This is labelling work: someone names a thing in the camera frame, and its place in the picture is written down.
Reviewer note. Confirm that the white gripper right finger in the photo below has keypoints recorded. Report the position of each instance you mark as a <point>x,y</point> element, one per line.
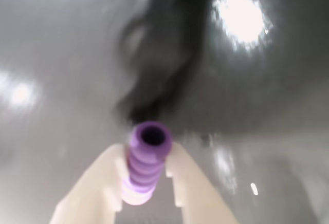
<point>190,183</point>

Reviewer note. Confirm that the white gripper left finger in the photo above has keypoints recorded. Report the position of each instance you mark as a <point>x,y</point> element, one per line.
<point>90,190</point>

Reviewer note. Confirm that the purple ribbed pen grip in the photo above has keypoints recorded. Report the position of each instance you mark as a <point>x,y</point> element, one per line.
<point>145,165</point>

